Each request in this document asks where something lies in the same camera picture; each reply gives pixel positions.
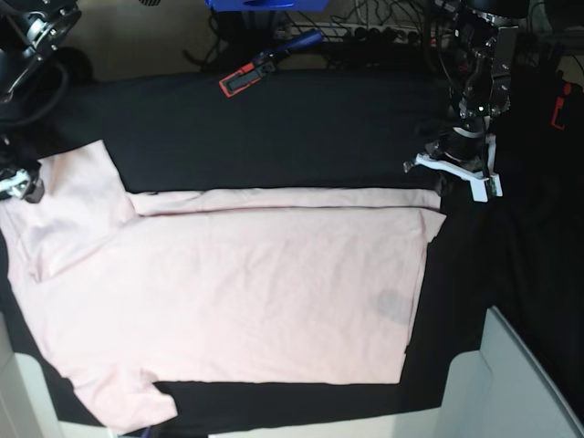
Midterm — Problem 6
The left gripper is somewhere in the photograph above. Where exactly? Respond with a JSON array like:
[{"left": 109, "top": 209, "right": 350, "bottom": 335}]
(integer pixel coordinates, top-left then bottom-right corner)
[{"left": 402, "top": 122, "right": 496, "bottom": 196}]

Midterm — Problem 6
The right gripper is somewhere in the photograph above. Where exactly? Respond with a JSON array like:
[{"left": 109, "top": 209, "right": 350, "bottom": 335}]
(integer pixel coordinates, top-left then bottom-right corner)
[{"left": 1, "top": 136, "right": 45, "bottom": 203}]

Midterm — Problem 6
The pink T-shirt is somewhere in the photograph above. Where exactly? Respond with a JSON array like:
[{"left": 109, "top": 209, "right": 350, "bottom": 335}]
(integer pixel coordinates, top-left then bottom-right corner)
[{"left": 1, "top": 141, "right": 444, "bottom": 433}]

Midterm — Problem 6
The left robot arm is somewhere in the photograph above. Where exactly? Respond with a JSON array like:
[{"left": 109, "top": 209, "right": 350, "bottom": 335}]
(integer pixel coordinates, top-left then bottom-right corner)
[{"left": 403, "top": 1, "right": 529, "bottom": 203}]

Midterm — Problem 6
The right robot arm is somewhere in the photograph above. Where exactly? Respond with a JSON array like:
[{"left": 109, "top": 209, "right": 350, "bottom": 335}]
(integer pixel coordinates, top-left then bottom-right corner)
[{"left": 1, "top": 1, "right": 81, "bottom": 203}]

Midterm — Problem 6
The black table cloth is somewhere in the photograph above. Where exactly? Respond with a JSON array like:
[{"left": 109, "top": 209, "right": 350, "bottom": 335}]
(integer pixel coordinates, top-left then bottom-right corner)
[{"left": 14, "top": 70, "right": 583, "bottom": 437}]

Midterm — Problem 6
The white power strip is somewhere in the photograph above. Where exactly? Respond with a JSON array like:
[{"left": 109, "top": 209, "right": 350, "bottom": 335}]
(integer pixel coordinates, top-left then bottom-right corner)
[{"left": 275, "top": 22, "right": 422, "bottom": 46}]

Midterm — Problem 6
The blue plastic box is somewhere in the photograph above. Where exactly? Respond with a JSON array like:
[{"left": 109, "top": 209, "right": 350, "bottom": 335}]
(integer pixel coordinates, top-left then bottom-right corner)
[{"left": 205, "top": 0, "right": 329, "bottom": 12}]

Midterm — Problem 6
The blue handled clamp, red jaw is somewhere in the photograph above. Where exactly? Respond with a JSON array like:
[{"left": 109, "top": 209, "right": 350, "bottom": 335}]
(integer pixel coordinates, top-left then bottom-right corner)
[{"left": 219, "top": 29, "right": 323, "bottom": 98}]

